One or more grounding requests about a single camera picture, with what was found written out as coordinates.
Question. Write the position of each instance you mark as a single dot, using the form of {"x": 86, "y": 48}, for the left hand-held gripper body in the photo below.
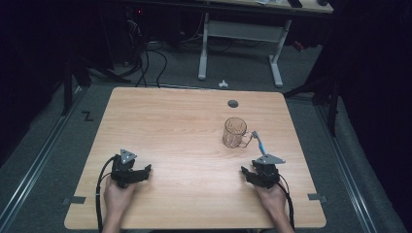
{"x": 124, "y": 168}

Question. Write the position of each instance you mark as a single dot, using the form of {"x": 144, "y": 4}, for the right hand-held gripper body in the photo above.
{"x": 267, "y": 171}

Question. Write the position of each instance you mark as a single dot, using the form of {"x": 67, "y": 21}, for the blue toothbrush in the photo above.
{"x": 260, "y": 145}

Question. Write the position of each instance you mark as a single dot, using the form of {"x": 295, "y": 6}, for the clear glass mug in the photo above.
{"x": 234, "y": 133}

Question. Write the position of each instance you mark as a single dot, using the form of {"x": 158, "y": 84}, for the person's right hand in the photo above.
{"x": 273, "y": 199}

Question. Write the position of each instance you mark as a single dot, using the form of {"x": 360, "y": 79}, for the person's left hand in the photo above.
{"x": 118, "y": 197}

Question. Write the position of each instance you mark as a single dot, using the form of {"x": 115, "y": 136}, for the grey tape strip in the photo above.
{"x": 317, "y": 197}
{"x": 75, "y": 200}

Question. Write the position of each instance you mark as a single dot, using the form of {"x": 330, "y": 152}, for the small white floor object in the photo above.
{"x": 223, "y": 84}

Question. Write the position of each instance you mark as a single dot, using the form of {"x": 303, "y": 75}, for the black metal stand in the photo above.
{"x": 333, "y": 106}
{"x": 68, "y": 87}

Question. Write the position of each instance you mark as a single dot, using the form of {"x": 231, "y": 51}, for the small red floor object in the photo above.
{"x": 298, "y": 46}

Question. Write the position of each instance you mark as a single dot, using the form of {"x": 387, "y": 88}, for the white-framed desk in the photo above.
{"x": 243, "y": 31}

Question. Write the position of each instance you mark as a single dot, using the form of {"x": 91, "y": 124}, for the dark equipment with red light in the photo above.
{"x": 134, "y": 29}

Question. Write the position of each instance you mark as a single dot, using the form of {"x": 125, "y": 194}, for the black object on desk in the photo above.
{"x": 294, "y": 3}

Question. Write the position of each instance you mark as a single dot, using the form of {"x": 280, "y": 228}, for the metal floor rail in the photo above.
{"x": 35, "y": 155}
{"x": 348, "y": 174}

